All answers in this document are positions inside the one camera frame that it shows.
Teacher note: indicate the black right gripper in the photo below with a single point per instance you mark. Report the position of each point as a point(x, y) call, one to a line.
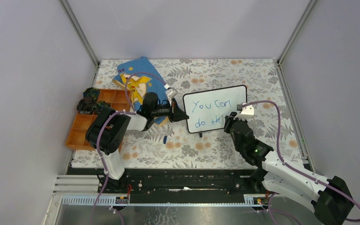
point(227, 121)

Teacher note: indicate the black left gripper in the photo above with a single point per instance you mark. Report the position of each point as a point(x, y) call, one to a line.
point(178, 114)

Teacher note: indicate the white whiteboard black frame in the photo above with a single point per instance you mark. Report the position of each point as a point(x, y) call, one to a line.
point(207, 109)

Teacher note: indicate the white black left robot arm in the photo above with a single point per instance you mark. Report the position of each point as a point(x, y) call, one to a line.
point(107, 131)

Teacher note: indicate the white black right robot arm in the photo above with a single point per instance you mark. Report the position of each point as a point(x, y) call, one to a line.
point(328, 198)

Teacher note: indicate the blue Pikachu cloth bag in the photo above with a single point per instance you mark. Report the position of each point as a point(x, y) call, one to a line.
point(146, 87)

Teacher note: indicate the orange wooden compartment tray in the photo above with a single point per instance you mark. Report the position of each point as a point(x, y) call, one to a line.
point(76, 139)

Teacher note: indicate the dark patterned cloth roll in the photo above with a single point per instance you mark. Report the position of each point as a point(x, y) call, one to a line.
point(99, 106)
point(86, 106)
point(92, 93)

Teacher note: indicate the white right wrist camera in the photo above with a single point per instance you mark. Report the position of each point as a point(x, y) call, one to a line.
point(245, 112)

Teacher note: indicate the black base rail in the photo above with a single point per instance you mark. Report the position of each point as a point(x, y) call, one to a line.
point(246, 181)

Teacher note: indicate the aluminium frame post right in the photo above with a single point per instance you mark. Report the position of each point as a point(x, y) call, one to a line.
point(307, 11)

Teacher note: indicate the aluminium frame post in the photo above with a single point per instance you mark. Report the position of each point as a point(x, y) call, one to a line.
point(307, 11)
point(79, 31)

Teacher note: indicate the aluminium frame post left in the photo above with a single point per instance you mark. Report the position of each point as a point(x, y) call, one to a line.
point(79, 31)

